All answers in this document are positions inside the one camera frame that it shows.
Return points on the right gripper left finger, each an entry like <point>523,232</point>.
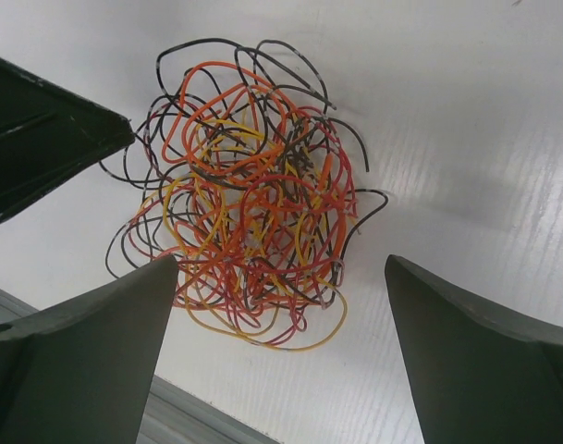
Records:
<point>81,371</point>

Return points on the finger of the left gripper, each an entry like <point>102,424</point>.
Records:
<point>48,135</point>

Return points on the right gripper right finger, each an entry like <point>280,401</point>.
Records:
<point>479,372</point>

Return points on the aluminium rail frame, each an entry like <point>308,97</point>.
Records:
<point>170,415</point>

